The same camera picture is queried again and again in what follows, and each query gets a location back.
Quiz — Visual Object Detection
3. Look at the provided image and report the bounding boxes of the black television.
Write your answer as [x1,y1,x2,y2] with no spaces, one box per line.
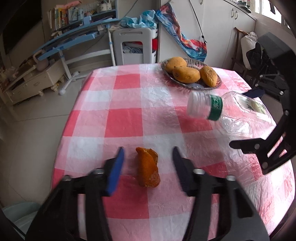
[0,0,43,55]

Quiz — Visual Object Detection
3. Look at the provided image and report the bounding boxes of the wooden folding chair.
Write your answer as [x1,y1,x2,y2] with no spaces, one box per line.
[231,27,252,79]

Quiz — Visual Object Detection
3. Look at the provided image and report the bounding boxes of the colourful printed tote bag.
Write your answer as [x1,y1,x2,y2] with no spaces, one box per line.
[155,3,208,62]

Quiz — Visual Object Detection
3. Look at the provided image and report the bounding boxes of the clear plastic bottle green label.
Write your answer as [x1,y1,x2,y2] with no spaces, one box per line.
[187,90,277,137]

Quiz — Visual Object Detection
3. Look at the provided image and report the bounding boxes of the orange peel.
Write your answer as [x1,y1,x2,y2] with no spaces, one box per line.
[135,147,160,188]

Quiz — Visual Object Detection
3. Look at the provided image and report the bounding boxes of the blue plastic bag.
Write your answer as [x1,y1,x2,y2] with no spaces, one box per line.
[120,10,157,29]

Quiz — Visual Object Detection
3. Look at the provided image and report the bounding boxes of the patterned fruit plate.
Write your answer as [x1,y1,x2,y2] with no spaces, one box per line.
[161,58,222,90]

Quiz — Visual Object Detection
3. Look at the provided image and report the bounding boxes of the plastic bags on cabinet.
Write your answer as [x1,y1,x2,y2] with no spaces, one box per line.
[0,66,17,81]

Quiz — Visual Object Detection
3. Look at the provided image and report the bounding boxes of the cream television cabinet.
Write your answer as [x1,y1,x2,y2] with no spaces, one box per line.
[5,59,65,106]

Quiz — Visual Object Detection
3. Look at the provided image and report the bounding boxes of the row of books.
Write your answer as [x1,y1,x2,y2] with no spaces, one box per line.
[47,7,70,32]

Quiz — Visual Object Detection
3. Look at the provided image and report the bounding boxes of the white cabinet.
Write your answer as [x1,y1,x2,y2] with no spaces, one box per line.
[159,0,257,70]

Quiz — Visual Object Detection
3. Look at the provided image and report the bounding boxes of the pink plush toy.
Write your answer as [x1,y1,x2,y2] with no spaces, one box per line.
[61,1,82,9]

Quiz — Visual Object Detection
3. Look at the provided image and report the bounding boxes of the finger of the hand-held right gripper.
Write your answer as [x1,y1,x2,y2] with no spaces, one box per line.
[245,74,291,114]
[229,130,295,175]

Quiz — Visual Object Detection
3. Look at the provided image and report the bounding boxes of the white pen holder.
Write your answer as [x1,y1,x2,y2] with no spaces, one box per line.
[96,0,111,13]

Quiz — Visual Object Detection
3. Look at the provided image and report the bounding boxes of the black folded stroller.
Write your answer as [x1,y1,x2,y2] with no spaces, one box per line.
[246,43,281,87]

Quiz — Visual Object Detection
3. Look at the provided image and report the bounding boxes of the grey plastic chair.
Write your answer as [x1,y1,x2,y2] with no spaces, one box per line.
[2,202,41,241]

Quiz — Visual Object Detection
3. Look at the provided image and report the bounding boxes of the white plastic stool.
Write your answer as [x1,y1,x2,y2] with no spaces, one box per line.
[112,28,159,66]

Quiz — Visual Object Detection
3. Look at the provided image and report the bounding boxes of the red white checkered tablecloth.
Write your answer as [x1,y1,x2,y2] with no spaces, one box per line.
[51,63,295,241]

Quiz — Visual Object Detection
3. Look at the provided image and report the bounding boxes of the white sack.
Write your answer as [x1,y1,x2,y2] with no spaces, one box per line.
[240,32,258,55]

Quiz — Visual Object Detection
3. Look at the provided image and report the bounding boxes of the pink kettlebell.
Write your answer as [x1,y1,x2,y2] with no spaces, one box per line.
[32,54,49,72]

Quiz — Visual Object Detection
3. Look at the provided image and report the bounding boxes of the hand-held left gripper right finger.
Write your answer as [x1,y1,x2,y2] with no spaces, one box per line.
[172,146,270,241]

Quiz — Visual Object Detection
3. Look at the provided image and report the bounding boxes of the blue study desk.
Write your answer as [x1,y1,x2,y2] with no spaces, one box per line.
[37,0,122,96]

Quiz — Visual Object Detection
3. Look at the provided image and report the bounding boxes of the wrinkled yellow mango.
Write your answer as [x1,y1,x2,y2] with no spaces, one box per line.
[199,66,218,87]

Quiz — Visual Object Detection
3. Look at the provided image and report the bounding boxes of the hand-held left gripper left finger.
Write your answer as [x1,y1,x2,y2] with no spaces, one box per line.
[25,146,125,241]

